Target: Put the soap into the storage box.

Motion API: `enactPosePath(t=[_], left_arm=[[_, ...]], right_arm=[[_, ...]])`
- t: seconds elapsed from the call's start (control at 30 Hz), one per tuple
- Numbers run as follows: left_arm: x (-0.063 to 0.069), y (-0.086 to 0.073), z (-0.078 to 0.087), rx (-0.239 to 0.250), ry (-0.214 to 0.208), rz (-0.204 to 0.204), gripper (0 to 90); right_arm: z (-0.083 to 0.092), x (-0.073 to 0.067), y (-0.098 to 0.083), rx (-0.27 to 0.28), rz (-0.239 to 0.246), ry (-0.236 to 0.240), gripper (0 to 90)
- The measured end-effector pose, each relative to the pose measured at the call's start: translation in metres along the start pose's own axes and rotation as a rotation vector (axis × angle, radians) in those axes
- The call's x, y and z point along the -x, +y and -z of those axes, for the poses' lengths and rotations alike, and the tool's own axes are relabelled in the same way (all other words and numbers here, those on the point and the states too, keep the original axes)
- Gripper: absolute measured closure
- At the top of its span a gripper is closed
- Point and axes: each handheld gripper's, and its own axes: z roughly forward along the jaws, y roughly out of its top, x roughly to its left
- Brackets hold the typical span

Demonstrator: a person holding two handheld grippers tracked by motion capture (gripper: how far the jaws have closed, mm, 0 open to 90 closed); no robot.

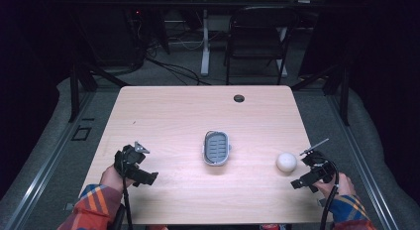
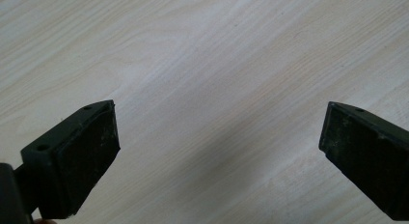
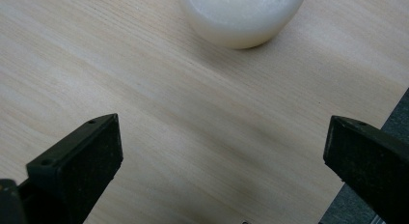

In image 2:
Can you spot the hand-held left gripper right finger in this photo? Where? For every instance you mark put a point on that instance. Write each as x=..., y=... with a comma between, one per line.
x=369, y=156

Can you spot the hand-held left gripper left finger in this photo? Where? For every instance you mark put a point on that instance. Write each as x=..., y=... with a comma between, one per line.
x=77, y=156

